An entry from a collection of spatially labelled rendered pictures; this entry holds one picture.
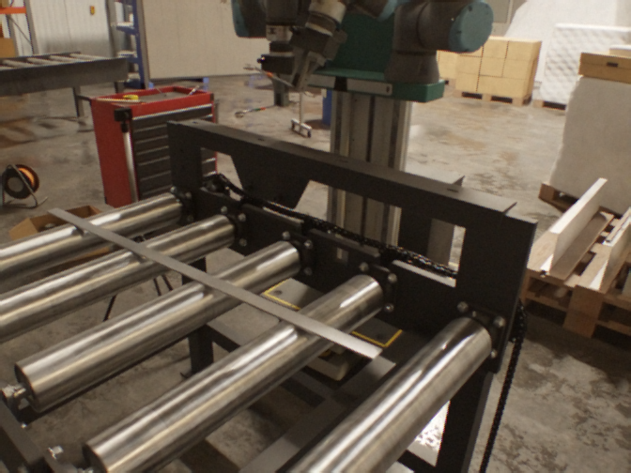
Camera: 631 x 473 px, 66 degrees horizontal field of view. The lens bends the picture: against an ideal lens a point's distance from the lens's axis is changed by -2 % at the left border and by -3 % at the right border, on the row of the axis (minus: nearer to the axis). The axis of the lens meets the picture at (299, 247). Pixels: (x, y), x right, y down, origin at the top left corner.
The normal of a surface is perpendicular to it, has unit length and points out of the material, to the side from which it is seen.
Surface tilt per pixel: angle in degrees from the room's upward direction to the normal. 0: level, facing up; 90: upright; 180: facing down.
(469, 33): 95
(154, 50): 90
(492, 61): 90
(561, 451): 0
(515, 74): 90
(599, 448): 0
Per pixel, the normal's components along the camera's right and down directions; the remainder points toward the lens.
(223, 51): 0.40, 0.42
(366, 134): -0.61, 0.35
